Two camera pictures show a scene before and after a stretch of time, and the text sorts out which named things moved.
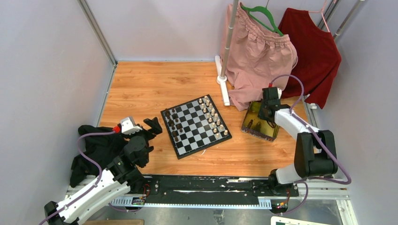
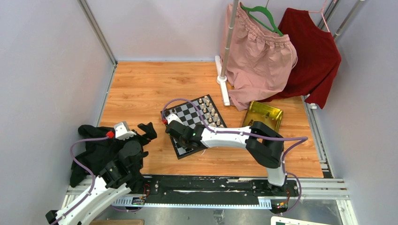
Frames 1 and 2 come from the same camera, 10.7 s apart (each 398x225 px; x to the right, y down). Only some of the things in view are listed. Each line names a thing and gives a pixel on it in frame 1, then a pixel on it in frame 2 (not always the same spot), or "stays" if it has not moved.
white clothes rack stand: x=221 y=78 stays
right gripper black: x=260 y=113 -> x=184 y=146
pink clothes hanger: x=321 y=11 stays
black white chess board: x=195 y=125 stays
